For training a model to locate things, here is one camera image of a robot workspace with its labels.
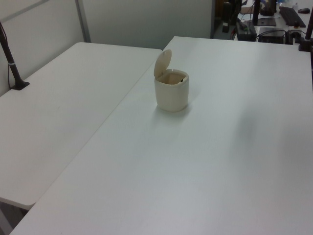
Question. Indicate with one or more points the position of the black Franka gripper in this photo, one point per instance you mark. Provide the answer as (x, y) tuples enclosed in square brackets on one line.
[(232, 4)]

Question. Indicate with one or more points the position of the small beige lidded trash bin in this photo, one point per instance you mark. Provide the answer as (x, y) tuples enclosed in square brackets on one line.
[(171, 94)]

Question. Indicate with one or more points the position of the brown cardboard piece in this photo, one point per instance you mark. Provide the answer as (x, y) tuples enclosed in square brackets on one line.
[(247, 11)]

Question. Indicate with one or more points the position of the black monitor stand with base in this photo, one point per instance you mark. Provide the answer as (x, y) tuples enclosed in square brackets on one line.
[(265, 22)]

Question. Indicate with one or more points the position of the dark cylindrical container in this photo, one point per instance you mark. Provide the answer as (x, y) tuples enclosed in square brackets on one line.
[(267, 8)]

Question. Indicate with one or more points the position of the black electronics box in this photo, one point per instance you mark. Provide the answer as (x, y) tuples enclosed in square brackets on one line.
[(271, 34)]

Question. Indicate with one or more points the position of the black keyboard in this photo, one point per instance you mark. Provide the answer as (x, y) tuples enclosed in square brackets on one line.
[(292, 16)]

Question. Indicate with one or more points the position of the black computer mouse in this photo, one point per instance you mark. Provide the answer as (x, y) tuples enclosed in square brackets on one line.
[(304, 10)]

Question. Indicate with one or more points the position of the white side table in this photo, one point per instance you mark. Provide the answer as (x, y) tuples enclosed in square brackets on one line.
[(61, 110)]

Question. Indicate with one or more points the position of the black clamped camera pole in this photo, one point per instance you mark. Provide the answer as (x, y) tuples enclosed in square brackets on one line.
[(306, 36)]

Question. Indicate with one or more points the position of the grey metal partition post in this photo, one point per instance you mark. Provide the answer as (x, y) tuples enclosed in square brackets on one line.
[(83, 20)]

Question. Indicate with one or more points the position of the black camera stand pole with base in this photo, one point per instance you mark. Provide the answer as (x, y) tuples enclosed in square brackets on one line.
[(12, 63)]

